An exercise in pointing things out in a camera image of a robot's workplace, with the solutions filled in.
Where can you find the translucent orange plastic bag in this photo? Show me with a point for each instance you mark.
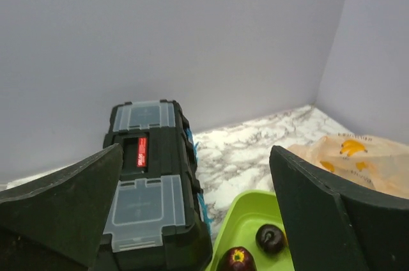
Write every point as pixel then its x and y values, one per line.
pixel 372 162

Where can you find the black plastic toolbox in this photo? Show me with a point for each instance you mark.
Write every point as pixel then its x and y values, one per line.
pixel 158 218

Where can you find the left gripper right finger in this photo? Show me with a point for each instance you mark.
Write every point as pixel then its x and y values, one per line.
pixel 334 224

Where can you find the green plastic tray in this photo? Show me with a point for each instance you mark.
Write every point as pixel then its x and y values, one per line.
pixel 250 210

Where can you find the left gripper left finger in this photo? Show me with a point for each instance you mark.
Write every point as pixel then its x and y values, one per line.
pixel 56 222

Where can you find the dark red fake apple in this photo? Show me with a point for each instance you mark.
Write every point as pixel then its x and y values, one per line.
pixel 237 258

